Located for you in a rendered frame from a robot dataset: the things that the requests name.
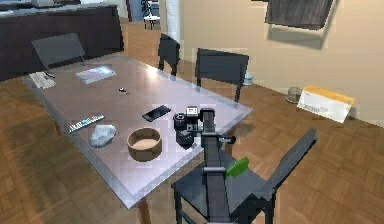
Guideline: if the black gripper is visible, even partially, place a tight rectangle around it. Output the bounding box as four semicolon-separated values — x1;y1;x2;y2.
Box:
172;112;199;150

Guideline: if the black chair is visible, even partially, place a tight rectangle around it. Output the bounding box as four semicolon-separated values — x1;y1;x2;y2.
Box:
157;32;181;77
194;47;250;104

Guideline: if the dark grey chair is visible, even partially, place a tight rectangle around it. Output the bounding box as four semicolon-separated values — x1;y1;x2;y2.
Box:
171;128;319;224

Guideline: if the white chair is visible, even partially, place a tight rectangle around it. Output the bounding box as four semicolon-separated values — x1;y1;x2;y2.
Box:
141;0;161;30

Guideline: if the black phone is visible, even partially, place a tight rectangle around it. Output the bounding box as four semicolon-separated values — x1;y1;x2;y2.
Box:
141;104;172;123

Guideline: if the brown wooden bowl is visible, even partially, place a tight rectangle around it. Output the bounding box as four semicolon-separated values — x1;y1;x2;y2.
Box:
126;127;163;163

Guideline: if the green flat disc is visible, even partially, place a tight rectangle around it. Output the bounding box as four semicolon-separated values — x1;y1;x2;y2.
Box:
225;157;250;178

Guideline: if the grey crumpled cloth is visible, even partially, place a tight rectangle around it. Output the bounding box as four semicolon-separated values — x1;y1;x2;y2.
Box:
88;124;117;149

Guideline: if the glass top dining table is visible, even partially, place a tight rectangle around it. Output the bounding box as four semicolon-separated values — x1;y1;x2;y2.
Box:
22;54;254;224

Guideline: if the grey remote control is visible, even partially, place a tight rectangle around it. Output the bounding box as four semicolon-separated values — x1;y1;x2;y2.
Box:
68;113;106;133

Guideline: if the pale colourful book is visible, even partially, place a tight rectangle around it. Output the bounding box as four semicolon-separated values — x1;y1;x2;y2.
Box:
75;65;117;85

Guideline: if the white column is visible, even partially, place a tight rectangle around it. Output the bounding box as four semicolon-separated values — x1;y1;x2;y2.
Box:
165;0;181;43

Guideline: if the white and yellow box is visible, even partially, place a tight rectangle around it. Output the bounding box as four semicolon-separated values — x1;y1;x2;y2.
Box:
296;84;356;124

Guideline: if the white folded newspaper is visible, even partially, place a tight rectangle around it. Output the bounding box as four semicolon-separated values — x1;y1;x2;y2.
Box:
29;71;57;90

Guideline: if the dark brown cabinet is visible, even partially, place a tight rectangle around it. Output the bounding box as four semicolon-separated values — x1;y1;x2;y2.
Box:
0;3;124;83

